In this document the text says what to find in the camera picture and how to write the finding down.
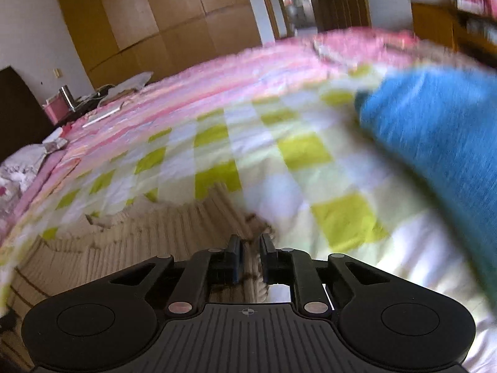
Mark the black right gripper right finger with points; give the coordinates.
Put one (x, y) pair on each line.
(337, 285)

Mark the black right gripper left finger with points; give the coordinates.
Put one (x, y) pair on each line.
(183, 287)

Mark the beige brown striped knit sweater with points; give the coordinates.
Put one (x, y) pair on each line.
(94, 247)

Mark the green white checkered bed sheet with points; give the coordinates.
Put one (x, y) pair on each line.
(394, 225)

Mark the white book on bed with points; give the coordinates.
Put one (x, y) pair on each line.
(102, 113)

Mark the grey cloth on nightstand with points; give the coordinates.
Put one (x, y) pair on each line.
(133, 84)

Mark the grey pillow with pink dots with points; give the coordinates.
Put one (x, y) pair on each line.
(19, 170)

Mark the metal thermos cup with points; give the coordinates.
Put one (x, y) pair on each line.
(66, 94)

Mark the blue knit garment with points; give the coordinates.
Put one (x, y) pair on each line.
(441, 122)

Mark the pink storage box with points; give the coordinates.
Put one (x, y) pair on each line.
(56, 109)

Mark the pink striped quilt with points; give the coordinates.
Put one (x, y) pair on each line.
(240, 70)

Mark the dark wooden headboard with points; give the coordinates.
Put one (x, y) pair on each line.
(22, 120)

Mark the wooden wardrobe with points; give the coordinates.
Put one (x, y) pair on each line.
(117, 39)

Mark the wooden side cabinet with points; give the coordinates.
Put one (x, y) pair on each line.
(463, 26)

